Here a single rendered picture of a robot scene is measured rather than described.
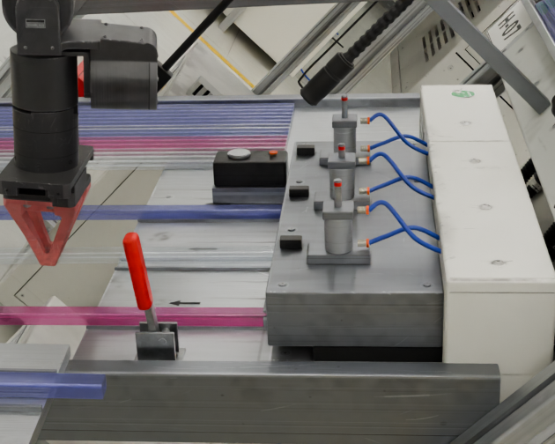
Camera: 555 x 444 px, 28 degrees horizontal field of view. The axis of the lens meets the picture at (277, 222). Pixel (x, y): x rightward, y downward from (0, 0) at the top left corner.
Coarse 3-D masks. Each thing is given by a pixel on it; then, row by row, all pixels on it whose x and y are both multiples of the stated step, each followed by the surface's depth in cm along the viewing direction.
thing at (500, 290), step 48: (432, 96) 120; (480, 96) 120; (432, 144) 106; (480, 144) 106; (432, 192) 99; (480, 192) 95; (528, 192) 95; (480, 240) 86; (528, 240) 85; (480, 288) 80; (528, 288) 79; (480, 336) 81; (528, 336) 81
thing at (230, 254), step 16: (0, 256) 103; (16, 256) 103; (32, 256) 103; (64, 256) 102; (80, 256) 102; (96, 256) 102; (112, 256) 102; (144, 256) 102; (160, 256) 102; (176, 256) 102; (192, 256) 102; (208, 256) 101; (224, 256) 101; (240, 256) 101; (256, 256) 101
